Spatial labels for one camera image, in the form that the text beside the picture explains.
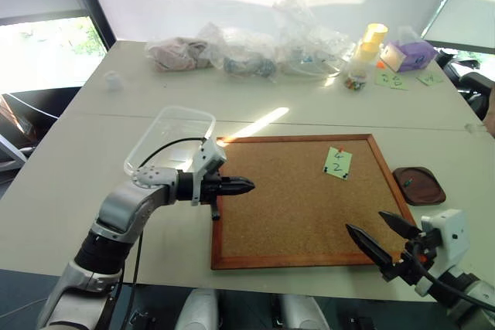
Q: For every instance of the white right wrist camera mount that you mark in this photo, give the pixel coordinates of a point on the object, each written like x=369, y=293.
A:
x=452, y=237

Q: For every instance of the large clear plastic bag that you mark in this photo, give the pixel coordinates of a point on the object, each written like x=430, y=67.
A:
x=305, y=44

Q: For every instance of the dark chair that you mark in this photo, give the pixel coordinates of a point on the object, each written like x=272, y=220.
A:
x=31, y=113

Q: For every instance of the clear bag of colourful items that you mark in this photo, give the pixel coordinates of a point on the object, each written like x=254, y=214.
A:
x=354, y=78

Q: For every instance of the wood-framed cork board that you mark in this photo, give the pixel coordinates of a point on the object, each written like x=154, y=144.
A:
x=294, y=206

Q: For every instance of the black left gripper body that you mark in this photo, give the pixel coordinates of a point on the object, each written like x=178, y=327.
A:
x=210, y=190

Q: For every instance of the small white object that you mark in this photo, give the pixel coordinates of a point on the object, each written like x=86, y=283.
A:
x=113, y=80

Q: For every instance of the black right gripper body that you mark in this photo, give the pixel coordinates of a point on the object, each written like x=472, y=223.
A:
x=406, y=268

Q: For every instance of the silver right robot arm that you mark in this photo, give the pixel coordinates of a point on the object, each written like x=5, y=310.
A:
x=479, y=299

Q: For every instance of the purple tissue box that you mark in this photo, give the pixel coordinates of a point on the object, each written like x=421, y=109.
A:
x=412, y=53

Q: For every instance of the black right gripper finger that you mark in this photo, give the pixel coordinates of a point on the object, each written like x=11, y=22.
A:
x=400, y=223
x=369, y=245

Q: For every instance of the clear plastic container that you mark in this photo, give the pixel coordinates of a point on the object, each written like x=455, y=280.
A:
x=174, y=121

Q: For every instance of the green paper note with numbers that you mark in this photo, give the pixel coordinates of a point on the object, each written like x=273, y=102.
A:
x=337, y=162

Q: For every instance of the plastic bag with pink contents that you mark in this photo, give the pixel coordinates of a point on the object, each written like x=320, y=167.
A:
x=178, y=53

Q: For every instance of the yellow paper cup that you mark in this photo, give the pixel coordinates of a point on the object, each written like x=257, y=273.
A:
x=367, y=53
x=374, y=34

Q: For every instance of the plastic bag with blue-grey contents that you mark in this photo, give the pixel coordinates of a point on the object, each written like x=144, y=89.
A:
x=247, y=60

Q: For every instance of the black office chair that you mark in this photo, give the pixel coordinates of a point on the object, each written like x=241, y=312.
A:
x=472, y=82

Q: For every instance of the brown wooden tray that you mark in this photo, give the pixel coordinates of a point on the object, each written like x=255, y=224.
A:
x=423, y=191

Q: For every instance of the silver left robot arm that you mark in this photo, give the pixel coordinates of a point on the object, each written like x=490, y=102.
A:
x=123, y=206

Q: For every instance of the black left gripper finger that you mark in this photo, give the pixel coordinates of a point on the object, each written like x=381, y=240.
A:
x=239, y=191
x=239, y=182

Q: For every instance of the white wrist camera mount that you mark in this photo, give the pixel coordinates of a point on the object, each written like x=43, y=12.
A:
x=209, y=158
x=452, y=237

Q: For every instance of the grey-white rounded shape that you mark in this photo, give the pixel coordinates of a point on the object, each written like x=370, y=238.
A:
x=301, y=312
x=199, y=310

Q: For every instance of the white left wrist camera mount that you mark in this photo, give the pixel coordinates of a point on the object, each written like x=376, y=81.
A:
x=209, y=158

